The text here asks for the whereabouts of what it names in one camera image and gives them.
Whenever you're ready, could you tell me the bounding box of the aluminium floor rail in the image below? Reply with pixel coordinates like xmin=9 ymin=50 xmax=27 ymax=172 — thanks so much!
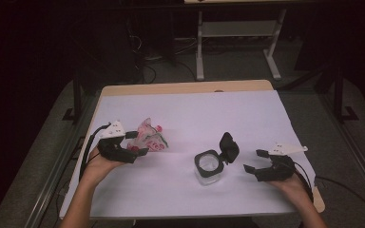
xmin=23 ymin=94 xmax=100 ymax=228
xmin=317 ymin=91 xmax=365 ymax=207

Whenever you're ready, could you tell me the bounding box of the red and white plastic bag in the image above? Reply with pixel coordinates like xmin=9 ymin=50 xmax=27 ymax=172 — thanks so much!
xmin=126 ymin=117 xmax=169 ymax=153

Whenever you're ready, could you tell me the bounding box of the clear jar with black lid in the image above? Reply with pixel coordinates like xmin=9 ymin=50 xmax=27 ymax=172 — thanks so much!
xmin=193 ymin=131 xmax=240 ymax=186

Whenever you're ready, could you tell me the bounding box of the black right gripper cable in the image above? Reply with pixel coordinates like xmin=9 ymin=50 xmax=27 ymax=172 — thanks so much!
xmin=293 ymin=161 xmax=365 ymax=220

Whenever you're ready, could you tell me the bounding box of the person's right hand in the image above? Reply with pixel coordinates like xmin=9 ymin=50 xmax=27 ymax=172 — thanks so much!
xmin=269 ymin=173 xmax=313 ymax=208

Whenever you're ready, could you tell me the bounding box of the white desk frame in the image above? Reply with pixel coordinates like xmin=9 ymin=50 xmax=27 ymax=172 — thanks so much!
xmin=183 ymin=0 xmax=365 ymax=82

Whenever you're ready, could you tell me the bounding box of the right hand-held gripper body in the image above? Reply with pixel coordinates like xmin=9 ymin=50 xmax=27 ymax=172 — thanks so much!
xmin=254 ymin=142 xmax=309 ymax=182

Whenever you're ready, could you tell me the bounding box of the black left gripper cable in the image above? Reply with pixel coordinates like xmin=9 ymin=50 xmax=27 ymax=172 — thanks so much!
xmin=78 ymin=123 xmax=112 ymax=182

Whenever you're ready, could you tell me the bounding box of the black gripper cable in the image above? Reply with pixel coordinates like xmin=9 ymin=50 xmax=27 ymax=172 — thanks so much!
xmin=78 ymin=123 xmax=112 ymax=182
xmin=293 ymin=161 xmax=365 ymax=220

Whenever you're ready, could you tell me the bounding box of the person's left hand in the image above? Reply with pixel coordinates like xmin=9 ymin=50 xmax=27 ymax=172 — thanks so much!
xmin=80 ymin=146 xmax=127 ymax=188

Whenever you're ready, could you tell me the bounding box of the bundle of floor cables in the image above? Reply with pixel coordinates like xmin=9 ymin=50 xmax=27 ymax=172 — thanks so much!
xmin=126 ymin=32 xmax=198 ymax=84

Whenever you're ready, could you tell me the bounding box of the white table cover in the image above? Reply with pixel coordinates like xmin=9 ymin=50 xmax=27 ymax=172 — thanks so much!
xmin=59 ymin=89 xmax=317 ymax=219

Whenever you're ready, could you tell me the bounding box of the black metal stand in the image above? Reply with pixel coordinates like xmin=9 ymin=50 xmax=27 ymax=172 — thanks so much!
xmin=332 ymin=66 xmax=359 ymax=124
xmin=62 ymin=71 xmax=84 ymax=124

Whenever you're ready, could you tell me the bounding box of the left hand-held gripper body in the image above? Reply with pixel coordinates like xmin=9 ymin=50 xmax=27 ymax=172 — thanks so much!
xmin=97 ymin=120 xmax=140 ymax=164

